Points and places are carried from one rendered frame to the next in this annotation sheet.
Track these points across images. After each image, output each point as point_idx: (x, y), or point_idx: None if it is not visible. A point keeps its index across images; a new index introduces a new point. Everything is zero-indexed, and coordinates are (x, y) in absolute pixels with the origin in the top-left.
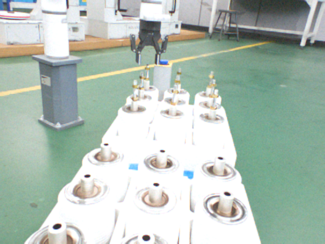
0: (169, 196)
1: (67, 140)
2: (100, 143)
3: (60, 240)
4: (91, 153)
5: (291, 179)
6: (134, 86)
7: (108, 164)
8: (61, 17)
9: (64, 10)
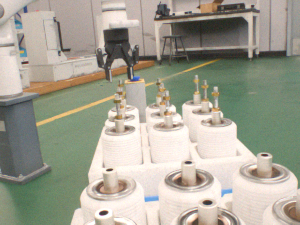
0: (226, 216)
1: (35, 193)
2: (78, 188)
3: None
4: (91, 187)
5: None
6: (117, 101)
7: (120, 195)
8: (9, 49)
9: (12, 41)
